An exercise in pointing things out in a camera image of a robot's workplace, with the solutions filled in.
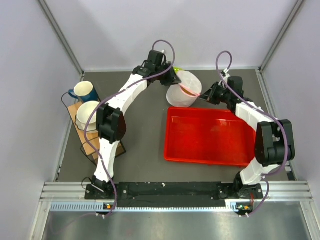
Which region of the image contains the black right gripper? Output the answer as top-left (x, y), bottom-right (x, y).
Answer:
top-left (199, 82), bottom-right (232, 106)

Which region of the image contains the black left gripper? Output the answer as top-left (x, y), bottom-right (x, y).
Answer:
top-left (154, 60), bottom-right (181, 86)

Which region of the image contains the white mesh laundry bag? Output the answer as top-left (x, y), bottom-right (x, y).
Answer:
top-left (166, 70), bottom-right (202, 108)

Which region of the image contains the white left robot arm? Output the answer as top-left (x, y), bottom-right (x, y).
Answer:
top-left (85, 50), bottom-right (181, 200)

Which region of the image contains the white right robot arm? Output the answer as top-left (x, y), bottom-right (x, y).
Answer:
top-left (200, 73), bottom-right (295, 198)

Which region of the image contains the green plastic bowl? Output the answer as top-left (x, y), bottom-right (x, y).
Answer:
top-left (173, 66), bottom-right (183, 73)

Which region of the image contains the red plastic tray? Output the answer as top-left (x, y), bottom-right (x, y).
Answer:
top-left (164, 107), bottom-right (256, 167)

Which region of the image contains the blue mug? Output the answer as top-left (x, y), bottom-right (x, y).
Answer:
top-left (67, 81), bottom-right (100, 103)

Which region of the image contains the white ceramic bowl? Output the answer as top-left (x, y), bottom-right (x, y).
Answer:
top-left (76, 101), bottom-right (99, 124)

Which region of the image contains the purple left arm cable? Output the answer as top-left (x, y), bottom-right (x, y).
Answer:
top-left (83, 39), bottom-right (176, 218)

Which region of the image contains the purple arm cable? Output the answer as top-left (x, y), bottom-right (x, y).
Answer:
top-left (215, 50), bottom-right (291, 218)
top-left (83, 39), bottom-right (176, 218)

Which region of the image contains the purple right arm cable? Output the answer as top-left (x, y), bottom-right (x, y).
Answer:
top-left (215, 50), bottom-right (291, 218)

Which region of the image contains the wooden wire rack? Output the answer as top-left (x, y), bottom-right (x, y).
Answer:
top-left (61, 91), bottom-right (128, 169)

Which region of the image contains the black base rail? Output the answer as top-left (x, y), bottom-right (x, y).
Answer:
top-left (84, 181), bottom-right (265, 208)

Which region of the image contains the aluminium frame rail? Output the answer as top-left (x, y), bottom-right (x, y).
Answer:
top-left (40, 181), bottom-right (313, 213)

